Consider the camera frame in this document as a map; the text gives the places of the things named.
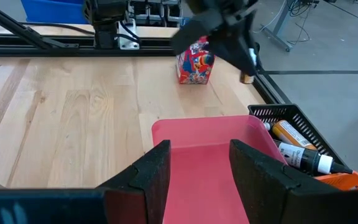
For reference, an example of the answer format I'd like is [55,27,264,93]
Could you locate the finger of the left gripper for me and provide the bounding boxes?
[171,11,225,55]
[209,15,257,77]

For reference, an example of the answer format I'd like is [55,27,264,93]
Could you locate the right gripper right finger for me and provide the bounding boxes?
[228,139,338,224]

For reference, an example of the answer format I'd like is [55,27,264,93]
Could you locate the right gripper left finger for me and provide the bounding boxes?
[95,139,172,224]

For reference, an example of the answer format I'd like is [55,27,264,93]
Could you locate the small white dropper bottles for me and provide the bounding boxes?
[239,46,258,85]

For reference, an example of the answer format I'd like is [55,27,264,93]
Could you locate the red Froot Loops cereal box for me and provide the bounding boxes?
[175,35,216,85]

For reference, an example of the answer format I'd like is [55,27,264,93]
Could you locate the black squeeze bottle white collar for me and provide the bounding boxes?
[277,141,354,177]

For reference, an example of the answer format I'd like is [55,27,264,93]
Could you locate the orange squeeze bottle white cap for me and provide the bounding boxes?
[263,119,318,151]

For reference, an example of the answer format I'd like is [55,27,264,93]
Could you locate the grey-legged wooden desk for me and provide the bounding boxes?
[260,0,295,53]

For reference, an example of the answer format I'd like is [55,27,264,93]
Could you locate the pink plastic bin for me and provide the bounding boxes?
[151,114,288,224]

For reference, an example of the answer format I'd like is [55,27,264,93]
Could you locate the black plastic mesh basket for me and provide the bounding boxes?
[247,104,352,180]

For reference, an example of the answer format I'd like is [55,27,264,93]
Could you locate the blue plastic tub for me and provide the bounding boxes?
[20,0,87,25]

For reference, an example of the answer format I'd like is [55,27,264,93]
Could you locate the black aluminium table frame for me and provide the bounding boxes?
[0,0,292,105]

